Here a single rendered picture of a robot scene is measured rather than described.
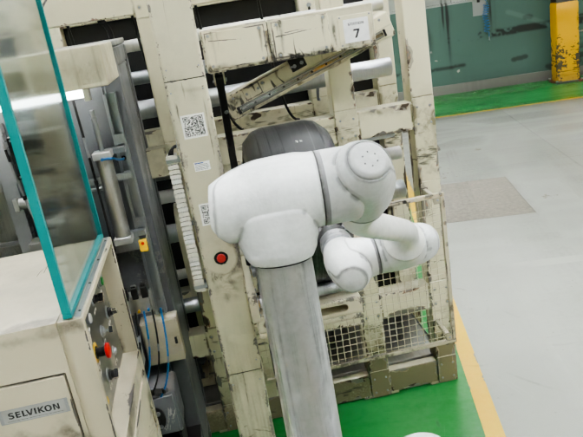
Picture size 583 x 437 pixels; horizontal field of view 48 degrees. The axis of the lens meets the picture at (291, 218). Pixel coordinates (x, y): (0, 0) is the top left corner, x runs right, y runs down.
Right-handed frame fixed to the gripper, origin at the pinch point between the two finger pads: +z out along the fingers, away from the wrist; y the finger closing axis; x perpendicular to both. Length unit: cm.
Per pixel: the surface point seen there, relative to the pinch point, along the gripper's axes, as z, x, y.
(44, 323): -50, -11, 69
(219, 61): 54, -37, 19
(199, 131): 25.9, -22.7, 30.5
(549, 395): 34, 129, -98
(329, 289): 10.1, 34.2, -1.7
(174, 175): 25.2, -10.0, 40.9
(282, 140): 21.3, -16.3, 5.5
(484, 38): 832, 160, -434
